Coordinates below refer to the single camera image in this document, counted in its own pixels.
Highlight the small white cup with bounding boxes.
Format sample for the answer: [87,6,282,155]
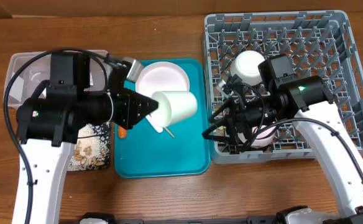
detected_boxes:
[150,91,198,128]

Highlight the small white plate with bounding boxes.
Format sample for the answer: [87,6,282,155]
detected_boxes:
[230,50,265,86]

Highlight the black plastic tray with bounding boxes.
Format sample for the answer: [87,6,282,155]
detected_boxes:
[66,121,112,172]

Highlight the grey dishwasher rack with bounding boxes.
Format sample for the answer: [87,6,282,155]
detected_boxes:
[203,11,363,155]

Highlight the white plastic fork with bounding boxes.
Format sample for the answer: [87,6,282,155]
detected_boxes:
[145,115,163,133]

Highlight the spilled rice and peanuts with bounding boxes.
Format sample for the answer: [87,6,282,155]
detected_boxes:
[67,123,111,171]

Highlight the orange carrot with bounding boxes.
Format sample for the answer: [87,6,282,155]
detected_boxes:
[117,126,127,139]

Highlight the wooden chopstick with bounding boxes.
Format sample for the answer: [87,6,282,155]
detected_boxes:
[164,127,175,138]

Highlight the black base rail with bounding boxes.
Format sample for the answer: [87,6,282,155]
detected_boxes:
[59,212,286,224]

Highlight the clear plastic bin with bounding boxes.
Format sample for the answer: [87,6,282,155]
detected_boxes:
[4,52,111,109]

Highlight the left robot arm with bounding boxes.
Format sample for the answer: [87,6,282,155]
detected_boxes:
[9,48,158,223]

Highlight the large white plate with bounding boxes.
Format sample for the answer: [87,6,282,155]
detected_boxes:
[136,62,190,97]

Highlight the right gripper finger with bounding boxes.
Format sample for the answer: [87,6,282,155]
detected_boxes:
[208,100,231,124]
[202,123,237,146]

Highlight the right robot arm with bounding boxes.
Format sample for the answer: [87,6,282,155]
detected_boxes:
[202,54,363,223]

